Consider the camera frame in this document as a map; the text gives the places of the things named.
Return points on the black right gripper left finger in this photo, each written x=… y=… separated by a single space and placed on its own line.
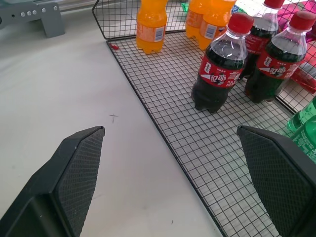
x=74 y=177

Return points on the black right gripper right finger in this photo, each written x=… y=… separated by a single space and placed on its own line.
x=274 y=177

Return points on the green soda bottle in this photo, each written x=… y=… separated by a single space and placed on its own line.
x=306 y=143
x=300 y=118

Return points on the red snack packet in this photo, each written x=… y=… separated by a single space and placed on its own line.
x=303 y=77

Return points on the cola bottle red cap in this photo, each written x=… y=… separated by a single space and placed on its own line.
x=276 y=61
x=259 y=32
x=219 y=69

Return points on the orange soda bottle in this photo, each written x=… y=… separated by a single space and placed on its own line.
x=151 y=26
x=212 y=23
x=193 y=18

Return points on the magenta snack packet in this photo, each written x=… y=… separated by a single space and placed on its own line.
x=300 y=7

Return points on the grey metal bracket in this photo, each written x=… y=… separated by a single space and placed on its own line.
x=34 y=14

